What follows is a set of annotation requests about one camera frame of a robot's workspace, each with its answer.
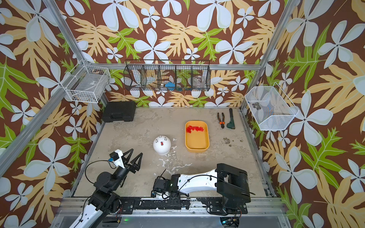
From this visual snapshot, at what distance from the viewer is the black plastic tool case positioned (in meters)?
1.10

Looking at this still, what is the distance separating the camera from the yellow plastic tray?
0.97 metres

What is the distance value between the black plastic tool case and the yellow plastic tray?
0.47 m
